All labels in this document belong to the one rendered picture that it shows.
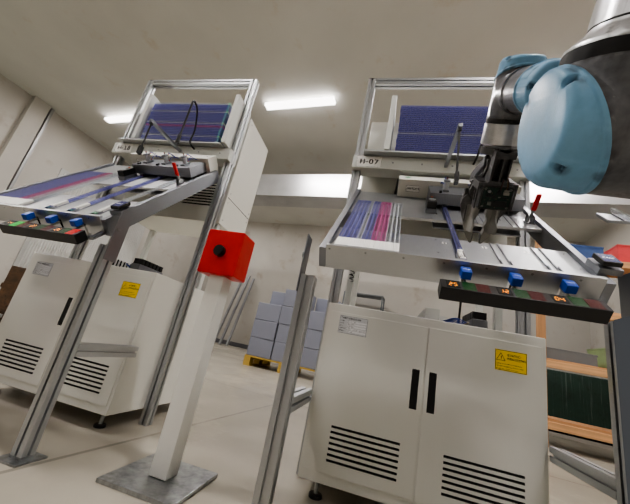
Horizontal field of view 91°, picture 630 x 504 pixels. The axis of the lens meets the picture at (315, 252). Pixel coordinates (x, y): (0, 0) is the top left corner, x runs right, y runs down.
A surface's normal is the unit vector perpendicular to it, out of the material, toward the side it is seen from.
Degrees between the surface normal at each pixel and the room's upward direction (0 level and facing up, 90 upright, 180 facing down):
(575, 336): 90
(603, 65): 111
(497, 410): 90
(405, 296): 90
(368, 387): 90
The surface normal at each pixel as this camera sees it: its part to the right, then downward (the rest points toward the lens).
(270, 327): -0.27, -0.33
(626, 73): -0.66, 0.15
